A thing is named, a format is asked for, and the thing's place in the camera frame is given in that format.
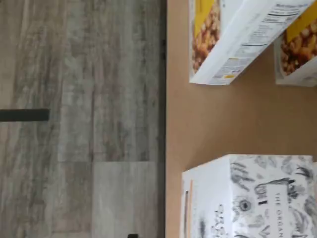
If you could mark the white box yellow strip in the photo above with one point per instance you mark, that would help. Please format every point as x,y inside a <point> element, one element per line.
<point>210,198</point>

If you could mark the tan wooden shelf board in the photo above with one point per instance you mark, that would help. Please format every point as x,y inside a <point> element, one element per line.
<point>223,119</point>

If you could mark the yellow snack box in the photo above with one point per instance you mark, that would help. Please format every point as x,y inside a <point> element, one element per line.
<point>297,57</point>
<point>223,62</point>

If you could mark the small black rounded object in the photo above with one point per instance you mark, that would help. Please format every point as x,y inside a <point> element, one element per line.
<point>133,236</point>

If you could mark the black flat floor bar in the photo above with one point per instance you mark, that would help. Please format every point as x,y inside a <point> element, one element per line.
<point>24,115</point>

